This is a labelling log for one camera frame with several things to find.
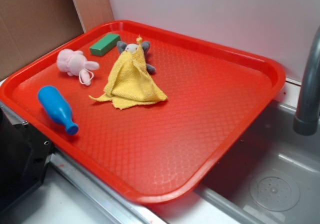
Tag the grey faucet spout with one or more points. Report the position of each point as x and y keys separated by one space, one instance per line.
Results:
x=307 y=113

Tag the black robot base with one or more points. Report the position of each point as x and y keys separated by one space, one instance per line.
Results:
x=24 y=156

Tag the blue plastic bottle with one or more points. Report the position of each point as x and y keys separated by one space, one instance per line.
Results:
x=57 y=108

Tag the yellow cloth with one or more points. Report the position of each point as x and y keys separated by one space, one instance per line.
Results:
x=129 y=84

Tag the red plastic tray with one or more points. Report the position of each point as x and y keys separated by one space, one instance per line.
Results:
x=153 y=153

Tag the grey toy sink basin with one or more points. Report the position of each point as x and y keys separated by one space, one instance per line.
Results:
x=271 y=175

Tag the green rectangular block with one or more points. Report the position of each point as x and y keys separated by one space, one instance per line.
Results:
x=105 y=44

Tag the brown cardboard panel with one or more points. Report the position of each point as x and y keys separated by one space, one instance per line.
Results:
x=32 y=28

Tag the pink plush bunny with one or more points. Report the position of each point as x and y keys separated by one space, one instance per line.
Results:
x=74 y=63

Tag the grey plush mouse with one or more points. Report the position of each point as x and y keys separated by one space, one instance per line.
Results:
x=122 y=46

